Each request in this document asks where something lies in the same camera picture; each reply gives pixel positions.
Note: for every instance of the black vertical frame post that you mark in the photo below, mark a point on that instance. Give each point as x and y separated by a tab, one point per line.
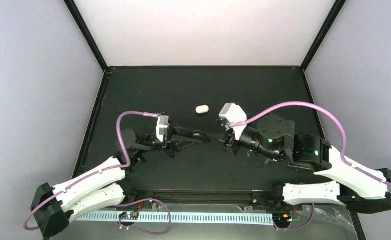
86	33
322	33

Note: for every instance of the black front rail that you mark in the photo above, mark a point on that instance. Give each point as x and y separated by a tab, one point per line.
206	196

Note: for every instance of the black vertical frame post right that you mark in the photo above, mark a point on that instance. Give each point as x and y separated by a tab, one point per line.
322	33

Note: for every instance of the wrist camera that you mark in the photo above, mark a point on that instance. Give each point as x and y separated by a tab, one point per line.
233	118
162	126

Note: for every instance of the small circuit board left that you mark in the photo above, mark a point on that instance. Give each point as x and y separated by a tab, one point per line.
129	216

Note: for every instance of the small black oval object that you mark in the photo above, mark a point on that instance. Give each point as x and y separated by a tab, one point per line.
201	136

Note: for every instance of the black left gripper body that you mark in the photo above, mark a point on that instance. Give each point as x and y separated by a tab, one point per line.
169	146

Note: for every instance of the small circuit board right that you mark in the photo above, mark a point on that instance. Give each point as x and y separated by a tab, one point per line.
285	218

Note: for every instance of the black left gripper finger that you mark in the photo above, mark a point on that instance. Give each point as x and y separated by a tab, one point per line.
183	143
184	132

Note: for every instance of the white earbud charging case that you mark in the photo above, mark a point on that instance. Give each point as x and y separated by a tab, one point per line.
202	109

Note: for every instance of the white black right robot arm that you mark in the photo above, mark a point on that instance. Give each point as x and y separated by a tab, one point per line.
348	184

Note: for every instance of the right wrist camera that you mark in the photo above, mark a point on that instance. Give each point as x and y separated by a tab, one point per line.
233	118

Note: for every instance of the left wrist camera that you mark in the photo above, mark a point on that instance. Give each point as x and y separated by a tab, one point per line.
162	126

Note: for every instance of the white slotted cable duct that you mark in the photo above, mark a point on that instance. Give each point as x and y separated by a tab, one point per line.
263	219

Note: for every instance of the small circuit board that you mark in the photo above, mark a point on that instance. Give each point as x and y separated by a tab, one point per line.
129	216
285	218

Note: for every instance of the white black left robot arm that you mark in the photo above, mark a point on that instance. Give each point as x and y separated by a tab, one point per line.
54	208

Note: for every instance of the black vertical frame post left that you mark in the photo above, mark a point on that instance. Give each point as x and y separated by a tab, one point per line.
86	33

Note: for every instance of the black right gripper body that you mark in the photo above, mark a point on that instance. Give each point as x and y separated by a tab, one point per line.
229	141

